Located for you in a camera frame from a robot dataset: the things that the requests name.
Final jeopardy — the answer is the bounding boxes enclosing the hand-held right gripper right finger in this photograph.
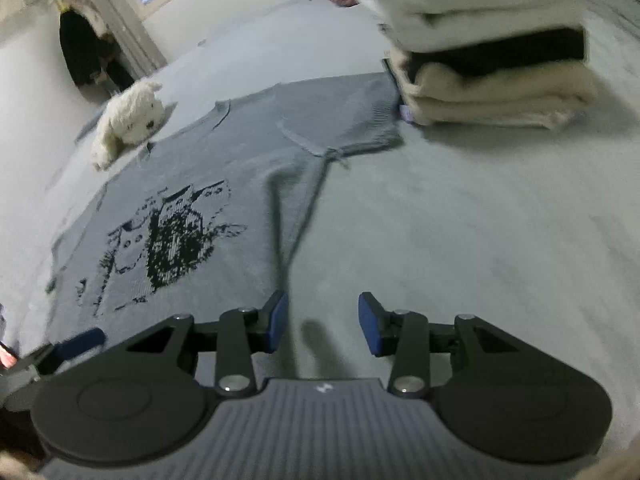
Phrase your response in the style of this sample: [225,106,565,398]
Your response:
[357,291,523,400]

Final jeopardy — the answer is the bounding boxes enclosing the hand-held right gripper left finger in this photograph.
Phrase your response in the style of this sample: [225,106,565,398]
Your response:
[125,290,290,397]

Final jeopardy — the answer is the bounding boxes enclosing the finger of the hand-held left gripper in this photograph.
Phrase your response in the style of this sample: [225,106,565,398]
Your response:
[7,327,107,386]

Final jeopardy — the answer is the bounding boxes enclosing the grey knitted sweater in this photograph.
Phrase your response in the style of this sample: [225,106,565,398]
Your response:
[45,72,407,361]

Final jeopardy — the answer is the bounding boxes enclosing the person's left hand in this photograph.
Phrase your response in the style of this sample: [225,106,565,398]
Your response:
[0,342,22,371]

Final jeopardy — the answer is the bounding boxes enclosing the grey bed sheet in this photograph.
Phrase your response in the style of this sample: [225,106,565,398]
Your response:
[0,0,640,461]

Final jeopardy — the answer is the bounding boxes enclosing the dark flat tablet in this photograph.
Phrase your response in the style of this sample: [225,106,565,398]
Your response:
[75,110,108,144]

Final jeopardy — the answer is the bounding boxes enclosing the white plush dog toy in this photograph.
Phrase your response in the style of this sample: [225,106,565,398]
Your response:
[90,81,166,171]

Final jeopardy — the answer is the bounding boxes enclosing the dark hanging jacket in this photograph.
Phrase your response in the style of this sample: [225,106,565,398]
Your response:
[59,7,137,102]

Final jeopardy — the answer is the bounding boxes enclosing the folded black garment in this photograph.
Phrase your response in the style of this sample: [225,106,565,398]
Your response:
[405,27,589,79]

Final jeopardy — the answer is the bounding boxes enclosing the grey curtain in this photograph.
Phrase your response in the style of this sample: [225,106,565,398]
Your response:
[50,0,168,78]

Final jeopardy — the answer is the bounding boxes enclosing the folded white garment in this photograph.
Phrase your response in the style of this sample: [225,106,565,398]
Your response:
[357,0,594,54]

